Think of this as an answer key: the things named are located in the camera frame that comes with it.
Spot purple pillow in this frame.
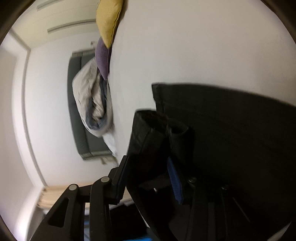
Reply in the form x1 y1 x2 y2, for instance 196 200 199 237
95 37 111 80

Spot black jeans pants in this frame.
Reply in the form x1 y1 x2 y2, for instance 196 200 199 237
127 83 295 240

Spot white pillow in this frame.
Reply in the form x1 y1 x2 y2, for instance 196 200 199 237
102 131 117 157

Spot rolled white duvet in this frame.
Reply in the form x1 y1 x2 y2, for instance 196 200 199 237
72 58 113 138

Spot beige curtain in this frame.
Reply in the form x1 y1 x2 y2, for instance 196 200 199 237
37 186 68 210

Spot grey upholstered headboard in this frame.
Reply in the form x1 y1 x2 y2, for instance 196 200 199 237
67 49 112 161

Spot white bed mattress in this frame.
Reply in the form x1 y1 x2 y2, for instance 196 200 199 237
108 0 296 241

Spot cream wardrobe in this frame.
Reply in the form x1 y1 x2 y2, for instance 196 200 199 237
12 0 99 48

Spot yellow pillow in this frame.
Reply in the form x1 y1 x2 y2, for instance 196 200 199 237
96 0 124 49

